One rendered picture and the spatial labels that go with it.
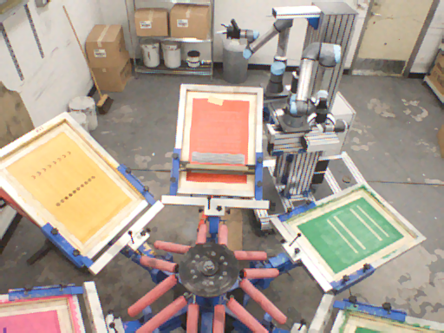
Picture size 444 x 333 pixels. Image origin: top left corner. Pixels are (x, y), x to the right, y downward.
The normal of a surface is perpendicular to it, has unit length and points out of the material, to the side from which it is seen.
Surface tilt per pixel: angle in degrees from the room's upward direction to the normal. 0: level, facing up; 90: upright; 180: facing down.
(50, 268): 0
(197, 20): 89
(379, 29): 90
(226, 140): 32
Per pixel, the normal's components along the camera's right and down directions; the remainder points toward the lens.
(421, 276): 0.04, -0.73
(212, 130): 0.01, -0.25
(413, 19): -0.04, 0.69
